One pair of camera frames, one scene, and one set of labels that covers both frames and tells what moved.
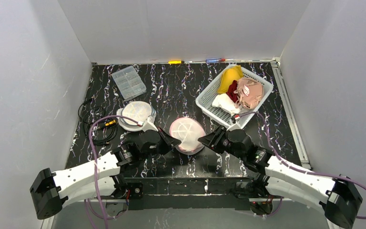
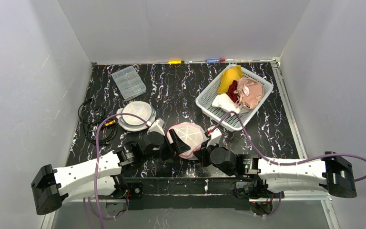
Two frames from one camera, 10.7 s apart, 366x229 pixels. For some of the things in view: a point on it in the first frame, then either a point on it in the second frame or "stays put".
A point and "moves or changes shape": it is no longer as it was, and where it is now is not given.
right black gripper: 219,140 -> 205,149
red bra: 233,87 stays put
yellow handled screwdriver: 175,62 stays put
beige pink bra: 250,93 stays put
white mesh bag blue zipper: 139,111 stays put
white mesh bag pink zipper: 188,131 moves or changes shape
